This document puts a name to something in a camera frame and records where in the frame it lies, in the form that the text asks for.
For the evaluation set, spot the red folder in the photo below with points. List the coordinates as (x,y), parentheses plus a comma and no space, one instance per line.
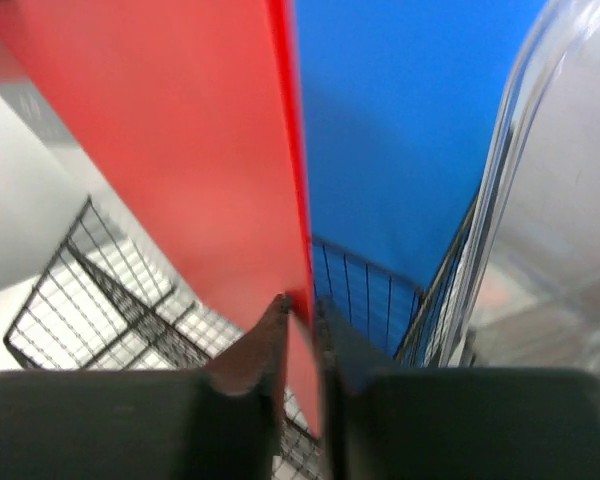
(191,110)

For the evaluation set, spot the black wire mesh shelf rack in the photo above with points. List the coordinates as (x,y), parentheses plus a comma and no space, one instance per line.
(100,305)

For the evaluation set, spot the blue folder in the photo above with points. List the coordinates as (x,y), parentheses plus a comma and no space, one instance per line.
(399,100)

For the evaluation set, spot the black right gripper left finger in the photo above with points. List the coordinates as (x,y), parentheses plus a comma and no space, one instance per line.
(222,420)

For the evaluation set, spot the clear plastic drawer organizer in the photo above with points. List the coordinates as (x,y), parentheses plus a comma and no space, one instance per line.
(527,290)

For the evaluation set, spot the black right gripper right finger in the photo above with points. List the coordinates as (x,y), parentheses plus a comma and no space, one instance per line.
(381,420)

